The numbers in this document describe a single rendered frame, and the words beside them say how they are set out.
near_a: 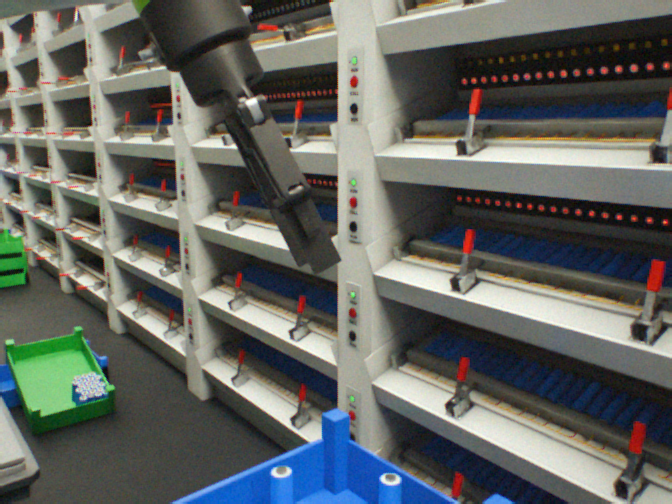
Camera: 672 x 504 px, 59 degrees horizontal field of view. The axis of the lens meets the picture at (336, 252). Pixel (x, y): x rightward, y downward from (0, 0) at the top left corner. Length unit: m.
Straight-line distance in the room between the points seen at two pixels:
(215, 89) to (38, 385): 1.37
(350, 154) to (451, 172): 0.22
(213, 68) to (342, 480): 0.40
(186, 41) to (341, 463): 0.41
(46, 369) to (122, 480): 0.55
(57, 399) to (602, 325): 1.40
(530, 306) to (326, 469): 0.38
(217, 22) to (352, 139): 0.49
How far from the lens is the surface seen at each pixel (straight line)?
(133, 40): 2.29
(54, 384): 1.83
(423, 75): 1.06
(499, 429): 0.94
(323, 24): 1.18
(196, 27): 0.58
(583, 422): 0.90
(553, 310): 0.83
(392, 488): 0.51
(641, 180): 0.73
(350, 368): 1.11
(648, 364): 0.76
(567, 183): 0.77
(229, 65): 0.58
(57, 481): 1.49
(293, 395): 1.44
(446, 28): 0.90
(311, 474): 0.59
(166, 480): 1.41
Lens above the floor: 0.74
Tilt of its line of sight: 12 degrees down
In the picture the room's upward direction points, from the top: straight up
